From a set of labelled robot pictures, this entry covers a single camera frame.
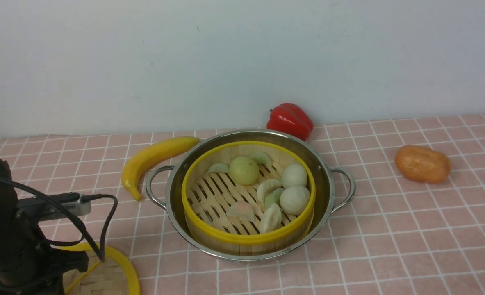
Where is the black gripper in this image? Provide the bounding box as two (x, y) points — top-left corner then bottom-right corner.
(0, 246), (89, 295)

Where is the yellow woven bamboo steamer lid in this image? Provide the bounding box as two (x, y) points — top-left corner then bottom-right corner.
(62, 243), (141, 295)

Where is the yellow rimmed bamboo steamer basket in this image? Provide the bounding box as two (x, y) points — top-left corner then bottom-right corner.
(182, 141), (316, 256)

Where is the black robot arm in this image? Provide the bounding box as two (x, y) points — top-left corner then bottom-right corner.
(0, 182), (89, 295)

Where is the stainless steel pot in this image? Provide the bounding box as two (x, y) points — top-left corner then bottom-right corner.
(145, 129), (355, 263)

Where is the yellow plastic banana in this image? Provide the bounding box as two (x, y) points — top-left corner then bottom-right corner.
(121, 136), (200, 201)

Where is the green dumpling left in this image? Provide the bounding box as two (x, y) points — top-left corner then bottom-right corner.
(207, 163), (230, 174)

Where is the green dumpling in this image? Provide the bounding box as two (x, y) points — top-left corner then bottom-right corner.
(248, 151), (272, 166)
(264, 187), (284, 209)
(207, 163), (230, 174)

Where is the pink dumpling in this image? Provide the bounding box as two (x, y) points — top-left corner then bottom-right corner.
(226, 201), (255, 222)

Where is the green round bun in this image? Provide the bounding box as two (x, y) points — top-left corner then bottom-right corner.
(228, 156), (260, 186)

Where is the pale dumpling front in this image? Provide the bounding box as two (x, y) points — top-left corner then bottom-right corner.
(259, 203), (282, 234)

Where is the white dumpling centre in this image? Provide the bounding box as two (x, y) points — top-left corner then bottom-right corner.
(257, 179), (282, 204)

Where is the green dumpling centre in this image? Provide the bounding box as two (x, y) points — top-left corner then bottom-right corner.
(264, 187), (284, 209)

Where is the green dumpling back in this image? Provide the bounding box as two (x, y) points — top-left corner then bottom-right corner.
(248, 151), (272, 166)

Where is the white round bun lower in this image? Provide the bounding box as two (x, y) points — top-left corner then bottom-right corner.
(280, 186), (310, 216)

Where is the white round bun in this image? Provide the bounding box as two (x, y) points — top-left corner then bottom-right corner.
(280, 186), (310, 216)
(280, 163), (308, 188)

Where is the white round bun upper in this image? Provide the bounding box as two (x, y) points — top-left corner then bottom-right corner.
(280, 163), (308, 188)

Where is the red bell pepper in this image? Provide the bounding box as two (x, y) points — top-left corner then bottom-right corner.
(266, 103), (314, 141)

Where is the orange bread roll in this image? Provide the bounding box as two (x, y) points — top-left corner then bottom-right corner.
(394, 145), (452, 184)

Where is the black camera cable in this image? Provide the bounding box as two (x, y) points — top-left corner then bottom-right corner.
(0, 171), (118, 263)

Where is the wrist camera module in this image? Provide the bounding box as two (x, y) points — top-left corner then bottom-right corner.
(18, 193), (92, 222)

